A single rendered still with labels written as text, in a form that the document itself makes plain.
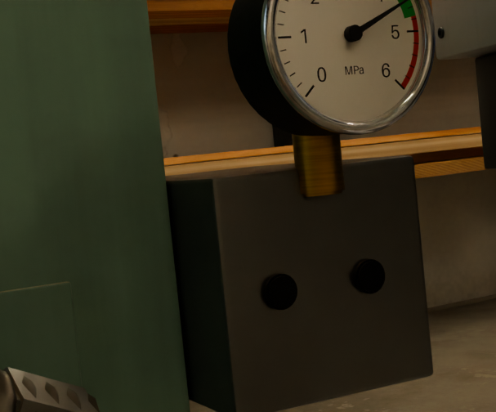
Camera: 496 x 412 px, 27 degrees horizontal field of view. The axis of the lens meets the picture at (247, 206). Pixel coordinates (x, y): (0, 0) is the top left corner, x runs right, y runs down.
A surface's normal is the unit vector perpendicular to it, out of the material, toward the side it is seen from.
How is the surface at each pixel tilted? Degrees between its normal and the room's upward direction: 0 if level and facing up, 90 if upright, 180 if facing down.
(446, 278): 90
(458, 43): 90
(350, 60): 90
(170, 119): 90
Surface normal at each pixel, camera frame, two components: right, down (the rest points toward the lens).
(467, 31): -0.96, 0.11
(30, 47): 0.44, 0.00
